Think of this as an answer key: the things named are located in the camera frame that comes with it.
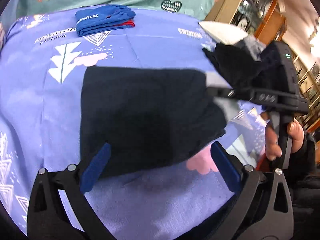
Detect dark navy pants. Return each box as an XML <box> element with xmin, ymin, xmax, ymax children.
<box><xmin>80</xmin><ymin>66</ymin><xmax>227</xmax><ymax>177</ymax></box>

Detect dark sleeved right forearm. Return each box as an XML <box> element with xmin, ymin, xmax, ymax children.
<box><xmin>285</xmin><ymin>133</ymin><xmax>319</xmax><ymax>239</ymax></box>

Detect right hand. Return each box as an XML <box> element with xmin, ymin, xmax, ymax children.
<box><xmin>260</xmin><ymin>112</ymin><xmax>305</xmax><ymax>162</ymax></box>

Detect dark clothes pile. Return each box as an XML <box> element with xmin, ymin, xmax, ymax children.
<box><xmin>202</xmin><ymin>40</ymin><xmax>289</xmax><ymax>92</ymax></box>

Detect white pillow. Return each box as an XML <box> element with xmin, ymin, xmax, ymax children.
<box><xmin>199</xmin><ymin>21</ymin><xmax>248</xmax><ymax>45</ymax></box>

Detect blue folded garment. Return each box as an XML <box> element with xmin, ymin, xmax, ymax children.
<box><xmin>75</xmin><ymin>4</ymin><xmax>136</xmax><ymax>36</ymax></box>

